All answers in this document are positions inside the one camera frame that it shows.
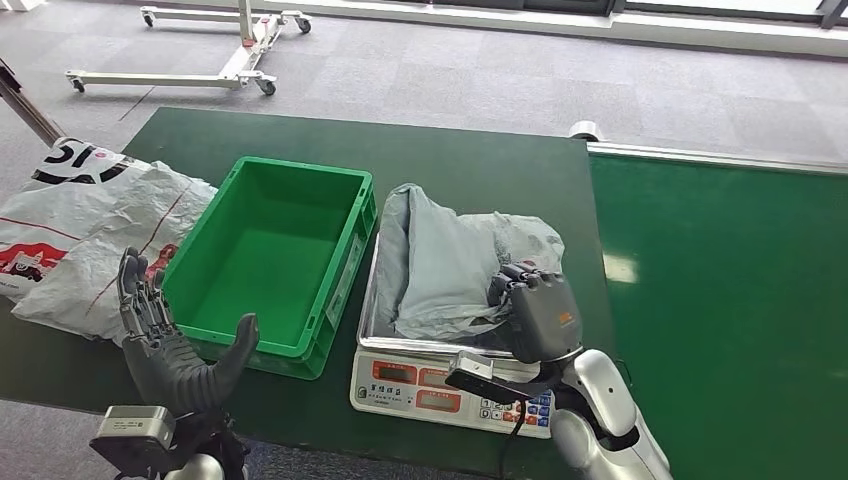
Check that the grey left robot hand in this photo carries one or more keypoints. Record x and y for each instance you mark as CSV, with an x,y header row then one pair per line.
x,y
172,378

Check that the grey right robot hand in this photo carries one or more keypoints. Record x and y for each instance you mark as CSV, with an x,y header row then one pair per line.
x,y
543,318

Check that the grey plastic mailer package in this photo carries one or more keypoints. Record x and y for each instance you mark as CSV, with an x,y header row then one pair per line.
x,y
444,265

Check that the silver conveyor end roller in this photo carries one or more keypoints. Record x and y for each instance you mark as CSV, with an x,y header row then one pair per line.
x,y
586,130

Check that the green plastic crate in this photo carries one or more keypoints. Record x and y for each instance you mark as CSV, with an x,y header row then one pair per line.
x,y
265,265

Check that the white electronic weighing scale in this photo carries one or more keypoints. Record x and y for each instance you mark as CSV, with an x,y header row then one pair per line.
x,y
411,391

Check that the white red printed plastic bag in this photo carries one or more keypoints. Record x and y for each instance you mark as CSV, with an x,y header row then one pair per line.
x,y
86,218

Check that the dark slanted pole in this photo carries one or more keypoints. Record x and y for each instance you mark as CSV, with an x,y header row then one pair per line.
x,y
30,109

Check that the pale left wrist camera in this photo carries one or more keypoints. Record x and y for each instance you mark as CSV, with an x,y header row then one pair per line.
x,y
132,427

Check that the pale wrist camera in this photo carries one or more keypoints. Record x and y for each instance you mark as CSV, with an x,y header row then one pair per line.
x,y
132,427
484,378

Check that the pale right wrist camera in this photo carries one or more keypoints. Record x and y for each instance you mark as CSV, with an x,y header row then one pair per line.
x,y
484,378

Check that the silver conveyor side rail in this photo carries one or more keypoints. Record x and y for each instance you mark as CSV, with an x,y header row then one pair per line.
x,y
715,159

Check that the white wheeled lift frame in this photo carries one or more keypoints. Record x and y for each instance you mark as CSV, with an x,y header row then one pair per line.
x,y
238,66

